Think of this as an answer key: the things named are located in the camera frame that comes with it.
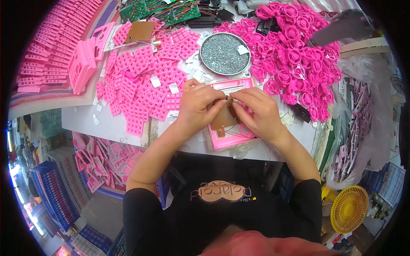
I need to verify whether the person's left hand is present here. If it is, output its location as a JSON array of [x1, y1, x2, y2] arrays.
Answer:
[[176, 78, 227, 134]]

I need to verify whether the person's right hand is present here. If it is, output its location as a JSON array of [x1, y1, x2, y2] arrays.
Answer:
[[229, 87, 287, 145]]

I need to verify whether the brown circuit board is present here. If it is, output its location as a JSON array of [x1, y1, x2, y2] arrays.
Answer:
[[124, 20, 157, 44], [210, 100, 241, 130]]

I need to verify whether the black plastic part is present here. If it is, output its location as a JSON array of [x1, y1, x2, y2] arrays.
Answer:
[[289, 103, 311, 124], [255, 19, 273, 36]]

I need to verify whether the pile of pink keypad pieces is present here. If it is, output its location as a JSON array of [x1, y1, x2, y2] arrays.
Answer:
[[95, 17, 203, 137]]

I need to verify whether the round metal tray of screws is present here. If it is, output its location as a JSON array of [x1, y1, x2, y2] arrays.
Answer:
[[199, 32, 252, 77]]

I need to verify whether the pile of pink plastic wheels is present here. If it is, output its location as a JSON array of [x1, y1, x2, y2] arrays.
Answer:
[[213, 1, 344, 123]]

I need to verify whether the pile of green circuit boards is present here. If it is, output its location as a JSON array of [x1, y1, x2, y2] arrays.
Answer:
[[119, 0, 225, 27]]

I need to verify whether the person's body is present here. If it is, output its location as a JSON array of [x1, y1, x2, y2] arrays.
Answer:
[[123, 153, 341, 256]]

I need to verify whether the crate of pink frames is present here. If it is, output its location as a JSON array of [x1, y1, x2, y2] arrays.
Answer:
[[72, 131, 146, 194]]

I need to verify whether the pink housing panel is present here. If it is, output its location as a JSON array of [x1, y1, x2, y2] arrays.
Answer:
[[92, 21, 116, 62]]

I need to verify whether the stack of pink housings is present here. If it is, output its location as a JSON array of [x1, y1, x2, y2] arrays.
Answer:
[[68, 37, 97, 95]]

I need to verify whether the grey electric screwdriver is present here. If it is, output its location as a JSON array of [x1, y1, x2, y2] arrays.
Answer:
[[306, 9, 375, 49]]

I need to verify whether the yellow fan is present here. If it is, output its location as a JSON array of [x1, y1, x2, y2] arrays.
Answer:
[[330, 185, 370, 234]]

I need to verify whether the tray of pink parts rows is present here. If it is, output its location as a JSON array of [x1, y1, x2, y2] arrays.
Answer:
[[16, 0, 104, 94]]

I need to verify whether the stack of blue crates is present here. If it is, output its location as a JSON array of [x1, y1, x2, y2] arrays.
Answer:
[[30, 160, 81, 232]]

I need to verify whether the pink plastic frame housing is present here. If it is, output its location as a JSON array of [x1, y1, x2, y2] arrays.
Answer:
[[206, 77, 261, 151]]

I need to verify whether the plastic bag of frame parts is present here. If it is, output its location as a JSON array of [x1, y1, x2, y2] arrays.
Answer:
[[325, 54, 396, 190]]

